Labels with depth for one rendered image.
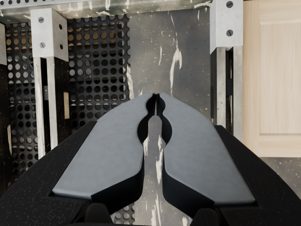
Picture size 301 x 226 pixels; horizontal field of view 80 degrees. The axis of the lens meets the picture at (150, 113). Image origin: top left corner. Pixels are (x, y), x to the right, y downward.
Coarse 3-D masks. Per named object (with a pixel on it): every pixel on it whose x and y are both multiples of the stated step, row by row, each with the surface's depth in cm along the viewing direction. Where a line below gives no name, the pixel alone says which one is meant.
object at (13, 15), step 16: (112, 0) 48; (128, 0) 47; (144, 0) 47; (160, 0) 46; (176, 0) 46; (192, 0) 46; (208, 0) 46; (0, 16) 52; (16, 16) 52; (64, 16) 53; (80, 16) 53; (96, 16) 53
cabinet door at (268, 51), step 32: (256, 0) 46; (288, 0) 46; (256, 32) 47; (288, 32) 46; (256, 64) 47; (288, 64) 46; (256, 96) 48; (288, 96) 47; (256, 128) 48; (288, 128) 47
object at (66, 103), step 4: (64, 92) 53; (64, 96) 53; (68, 96) 55; (64, 100) 53; (68, 100) 55; (64, 104) 53; (68, 104) 55; (64, 108) 53; (68, 108) 55; (64, 112) 53; (68, 112) 55; (68, 116) 55
